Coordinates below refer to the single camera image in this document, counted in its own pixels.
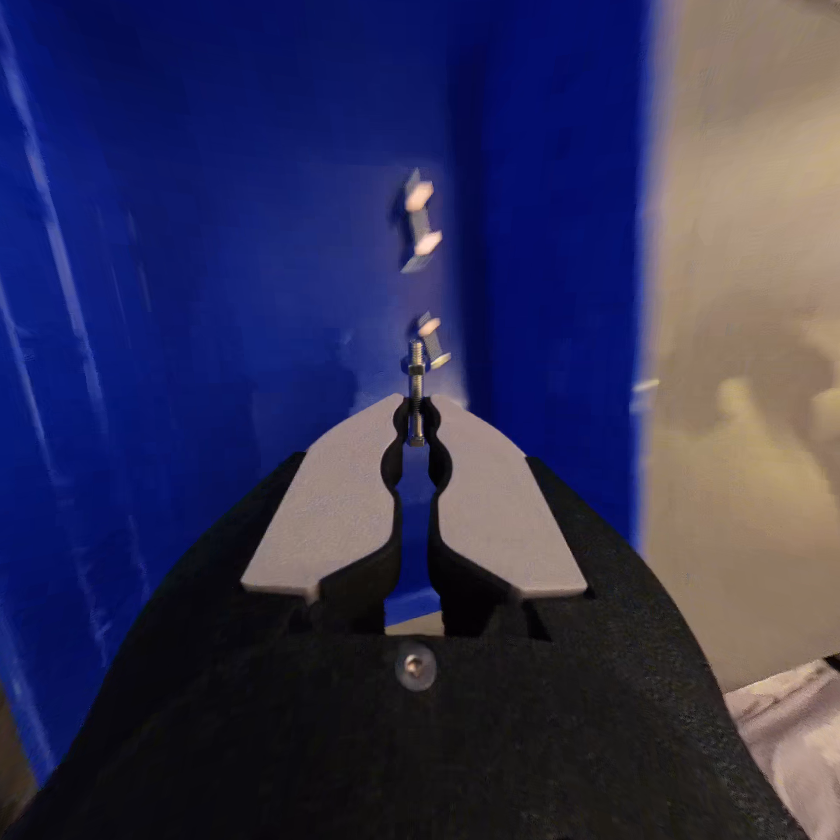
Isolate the white shirt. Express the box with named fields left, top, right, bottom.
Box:
left=722, top=659, right=840, bottom=840

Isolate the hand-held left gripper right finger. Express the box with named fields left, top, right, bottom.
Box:
left=427, top=392, right=589, bottom=601

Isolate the silver hex bolt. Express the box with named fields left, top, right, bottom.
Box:
left=416, top=311, right=454, bottom=370
left=400, top=167, right=437, bottom=221
left=407, top=340, right=429, bottom=448
left=399, top=226, right=445, bottom=275

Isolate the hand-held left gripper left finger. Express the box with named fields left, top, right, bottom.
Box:
left=240, top=392, right=406, bottom=606

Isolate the blue plastic bin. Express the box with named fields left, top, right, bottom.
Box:
left=0, top=0, right=660, bottom=788

